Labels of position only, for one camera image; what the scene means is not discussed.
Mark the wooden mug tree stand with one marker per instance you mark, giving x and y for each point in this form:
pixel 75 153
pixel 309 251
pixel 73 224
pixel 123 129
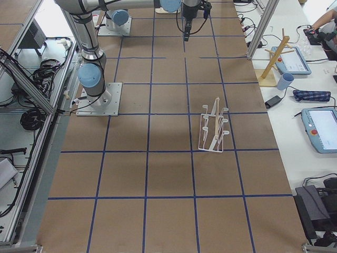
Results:
pixel 264 77

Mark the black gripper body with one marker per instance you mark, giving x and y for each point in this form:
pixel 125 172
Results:
pixel 188 11

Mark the blue cup on desk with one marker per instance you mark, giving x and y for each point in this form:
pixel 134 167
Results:
pixel 285 80

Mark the blue teach pendant far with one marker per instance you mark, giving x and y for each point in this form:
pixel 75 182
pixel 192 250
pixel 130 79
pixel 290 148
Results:
pixel 292 61

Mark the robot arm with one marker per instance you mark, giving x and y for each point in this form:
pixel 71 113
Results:
pixel 81 13
pixel 91 72

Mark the dark plaid pouch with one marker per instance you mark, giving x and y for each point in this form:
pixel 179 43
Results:
pixel 316 96

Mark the blue teach pendant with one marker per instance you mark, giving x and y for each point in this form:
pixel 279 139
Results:
pixel 292 61
pixel 320 126

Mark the white wire cup rack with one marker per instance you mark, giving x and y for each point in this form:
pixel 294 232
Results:
pixel 212 128

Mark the black power brick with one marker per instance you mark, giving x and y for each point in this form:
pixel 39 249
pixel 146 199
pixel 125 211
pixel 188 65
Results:
pixel 272 101

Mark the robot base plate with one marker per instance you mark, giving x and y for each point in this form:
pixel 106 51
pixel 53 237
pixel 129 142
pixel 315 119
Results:
pixel 109 28
pixel 107 104

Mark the blue teach pendant near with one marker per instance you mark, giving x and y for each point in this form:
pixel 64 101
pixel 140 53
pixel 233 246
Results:
pixel 320 126

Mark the aluminium frame post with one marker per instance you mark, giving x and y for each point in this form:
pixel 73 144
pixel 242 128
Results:
pixel 266 16

